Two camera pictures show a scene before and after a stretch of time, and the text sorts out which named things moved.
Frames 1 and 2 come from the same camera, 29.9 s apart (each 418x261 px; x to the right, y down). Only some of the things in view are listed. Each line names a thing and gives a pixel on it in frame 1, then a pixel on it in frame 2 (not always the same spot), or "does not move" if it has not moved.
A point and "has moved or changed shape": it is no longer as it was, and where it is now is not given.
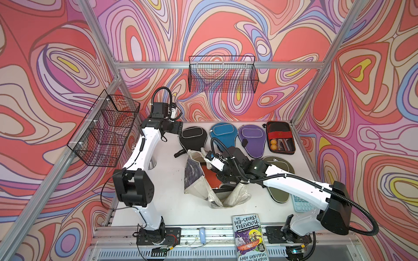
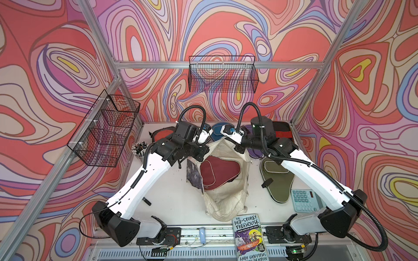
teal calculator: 301,205 does not move
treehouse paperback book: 250,237 does not move
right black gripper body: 229,172 to 251,142
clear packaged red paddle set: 214,182 has moved or changed shape
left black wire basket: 103,134 does not move
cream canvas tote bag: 196,184 has moved or changed shape
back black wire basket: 222,74 does not move
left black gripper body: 173,127 to 191,149
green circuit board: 159,252 does not move
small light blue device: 202,235 does not move
